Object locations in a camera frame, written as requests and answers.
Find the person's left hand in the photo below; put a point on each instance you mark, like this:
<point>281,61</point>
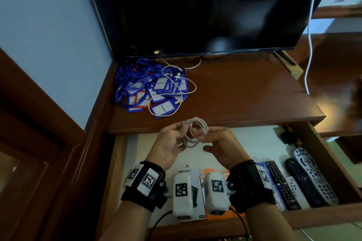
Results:
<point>167,144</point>

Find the person's right hand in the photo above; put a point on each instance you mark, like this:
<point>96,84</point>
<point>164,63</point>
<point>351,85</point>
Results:
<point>226,147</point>

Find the wooden drawer with white bottom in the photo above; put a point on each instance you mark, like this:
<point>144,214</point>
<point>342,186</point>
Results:
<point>254,142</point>

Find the blue badge holder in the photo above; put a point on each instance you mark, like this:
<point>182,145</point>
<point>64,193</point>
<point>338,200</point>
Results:
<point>164,108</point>

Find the white charger box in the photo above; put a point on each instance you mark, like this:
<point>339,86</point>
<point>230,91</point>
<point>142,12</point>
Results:
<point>196,176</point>

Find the black plug adapter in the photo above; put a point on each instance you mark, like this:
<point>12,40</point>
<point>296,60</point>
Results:
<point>287,137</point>

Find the slim black remote control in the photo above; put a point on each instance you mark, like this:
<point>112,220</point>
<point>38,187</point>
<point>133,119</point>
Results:
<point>282,187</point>

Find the orange charger box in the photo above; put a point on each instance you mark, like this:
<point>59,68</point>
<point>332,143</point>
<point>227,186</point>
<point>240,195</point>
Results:
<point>217,216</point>

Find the small yellow flashlight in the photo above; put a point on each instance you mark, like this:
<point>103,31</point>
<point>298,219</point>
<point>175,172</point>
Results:
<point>297,142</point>

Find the pile of blue ID lanyards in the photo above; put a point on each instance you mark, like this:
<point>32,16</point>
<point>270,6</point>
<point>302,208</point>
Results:
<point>130,74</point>

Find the wide black remote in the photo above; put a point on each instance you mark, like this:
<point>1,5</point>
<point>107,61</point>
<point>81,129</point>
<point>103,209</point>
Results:
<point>304,181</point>

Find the small white remote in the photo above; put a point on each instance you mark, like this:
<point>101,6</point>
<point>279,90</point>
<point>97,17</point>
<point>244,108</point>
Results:
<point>298,192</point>

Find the large white remote control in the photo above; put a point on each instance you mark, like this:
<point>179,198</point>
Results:
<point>316,176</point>

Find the person's left forearm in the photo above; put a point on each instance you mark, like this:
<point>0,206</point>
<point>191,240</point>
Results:
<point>127,224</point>

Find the person's right forearm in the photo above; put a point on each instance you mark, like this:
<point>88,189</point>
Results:
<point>268,224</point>

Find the black left wristband with markers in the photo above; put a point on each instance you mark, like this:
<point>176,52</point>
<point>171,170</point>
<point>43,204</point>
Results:
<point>144,184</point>

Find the black wristband with markers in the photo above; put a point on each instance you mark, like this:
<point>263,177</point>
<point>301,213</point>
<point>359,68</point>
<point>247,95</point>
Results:
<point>249,190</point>
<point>144,184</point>

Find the black right wristband with markers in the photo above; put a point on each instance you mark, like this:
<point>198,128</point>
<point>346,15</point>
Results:
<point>249,190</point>

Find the black television stand leg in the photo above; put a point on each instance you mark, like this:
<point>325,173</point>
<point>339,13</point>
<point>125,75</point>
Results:
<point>287,58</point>

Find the brown wooden side cabinet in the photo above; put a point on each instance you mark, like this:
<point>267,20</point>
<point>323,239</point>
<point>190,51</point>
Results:
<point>336,65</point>

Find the black television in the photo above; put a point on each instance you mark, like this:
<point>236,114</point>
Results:
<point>198,9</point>

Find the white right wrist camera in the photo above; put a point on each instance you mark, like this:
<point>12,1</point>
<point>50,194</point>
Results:
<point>216,192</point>

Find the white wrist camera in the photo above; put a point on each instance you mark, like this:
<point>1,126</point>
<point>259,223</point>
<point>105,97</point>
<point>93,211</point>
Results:
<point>216,192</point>
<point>182,192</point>

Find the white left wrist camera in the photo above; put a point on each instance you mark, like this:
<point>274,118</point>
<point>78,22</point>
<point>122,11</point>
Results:
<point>182,192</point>

